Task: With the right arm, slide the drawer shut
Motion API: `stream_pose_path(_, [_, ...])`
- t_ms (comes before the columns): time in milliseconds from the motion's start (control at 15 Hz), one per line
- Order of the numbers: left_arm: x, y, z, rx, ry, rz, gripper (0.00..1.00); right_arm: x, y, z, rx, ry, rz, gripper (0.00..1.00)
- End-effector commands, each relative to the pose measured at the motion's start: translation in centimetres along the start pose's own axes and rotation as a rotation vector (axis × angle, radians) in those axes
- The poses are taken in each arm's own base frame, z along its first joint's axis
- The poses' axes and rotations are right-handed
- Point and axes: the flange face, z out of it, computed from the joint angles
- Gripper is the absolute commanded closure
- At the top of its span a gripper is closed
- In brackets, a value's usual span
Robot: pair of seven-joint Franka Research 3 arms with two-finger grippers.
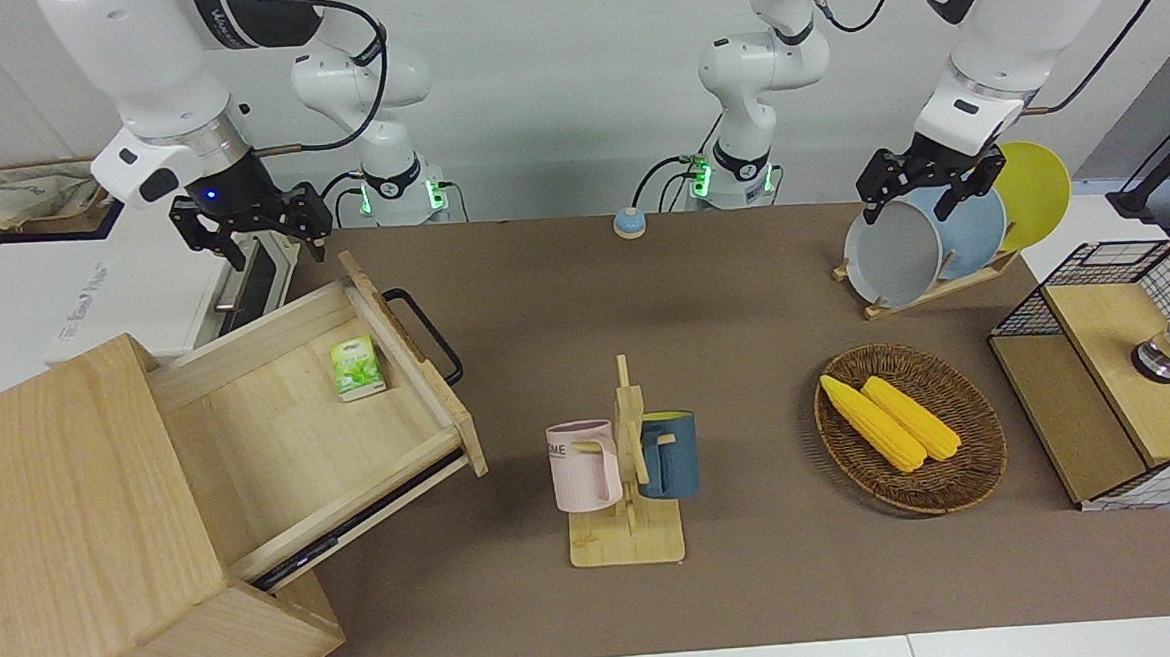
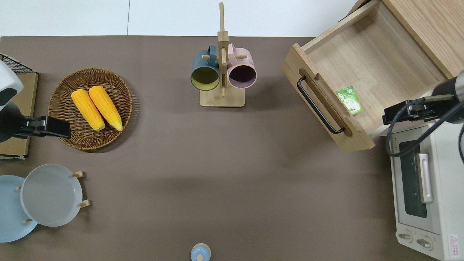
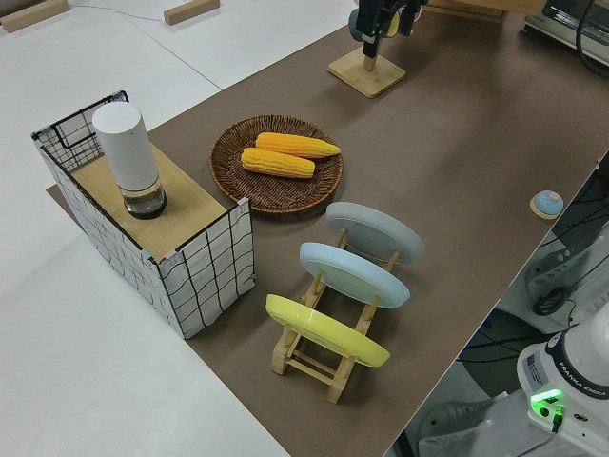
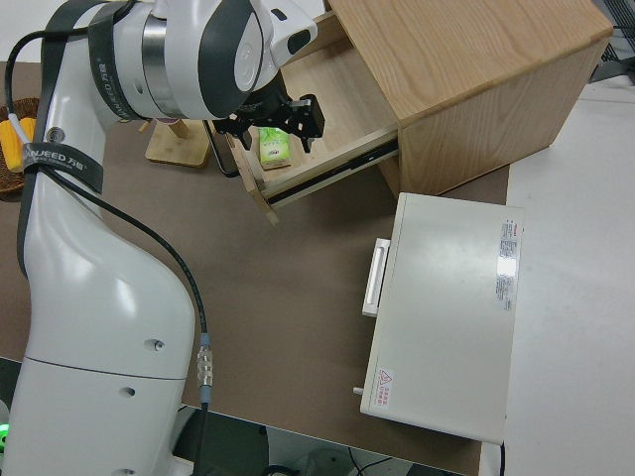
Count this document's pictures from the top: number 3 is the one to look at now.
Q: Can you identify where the grid pattern storage box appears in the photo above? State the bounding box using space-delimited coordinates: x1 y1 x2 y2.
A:
31 89 257 341

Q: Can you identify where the thin blue cable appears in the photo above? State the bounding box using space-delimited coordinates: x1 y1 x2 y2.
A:
69 2 167 23

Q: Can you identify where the long wooden block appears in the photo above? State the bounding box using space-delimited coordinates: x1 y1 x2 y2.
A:
0 0 70 34
163 0 222 27

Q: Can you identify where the yellow oval plate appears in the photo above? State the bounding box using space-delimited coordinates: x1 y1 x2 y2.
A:
265 293 392 368

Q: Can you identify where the wooden mug stand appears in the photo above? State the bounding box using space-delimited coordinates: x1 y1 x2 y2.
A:
327 35 407 100

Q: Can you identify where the round wicker basket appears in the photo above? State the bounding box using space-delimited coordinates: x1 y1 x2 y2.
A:
209 113 344 215

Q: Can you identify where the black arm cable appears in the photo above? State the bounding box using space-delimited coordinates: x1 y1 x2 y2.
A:
574 0 609 83

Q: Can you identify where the wooden plate rack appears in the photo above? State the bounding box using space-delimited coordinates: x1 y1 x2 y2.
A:
270 227 402 405

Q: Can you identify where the light wooden lid board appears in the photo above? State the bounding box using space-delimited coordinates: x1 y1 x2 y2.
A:
70 141 227 254

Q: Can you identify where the brown table mat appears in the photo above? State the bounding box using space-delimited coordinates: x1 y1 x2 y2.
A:
46 9 609 457

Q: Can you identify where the wooden drawer with black handle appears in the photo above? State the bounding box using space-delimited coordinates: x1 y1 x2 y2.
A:
424 0 509 22

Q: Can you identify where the light blue oval plate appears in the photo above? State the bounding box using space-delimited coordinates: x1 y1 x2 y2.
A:
298 241 412 310

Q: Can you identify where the yellow corn cob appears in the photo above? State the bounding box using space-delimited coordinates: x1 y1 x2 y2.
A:
255 132 343 160
241 147 317 180

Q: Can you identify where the grey oval plate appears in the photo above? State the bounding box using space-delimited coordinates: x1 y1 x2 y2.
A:
324 201 425 262

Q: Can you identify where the cream toaster oven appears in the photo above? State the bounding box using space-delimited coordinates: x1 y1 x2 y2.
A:
522 0 609 66

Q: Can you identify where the blue dome desk bell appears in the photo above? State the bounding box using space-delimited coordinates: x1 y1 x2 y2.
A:
529 189 565 221

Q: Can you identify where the white cylinder bottle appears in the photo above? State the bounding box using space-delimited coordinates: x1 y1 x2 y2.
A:
91 101 168 221

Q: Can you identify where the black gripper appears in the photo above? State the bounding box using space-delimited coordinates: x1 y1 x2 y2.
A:
356 0 426 59

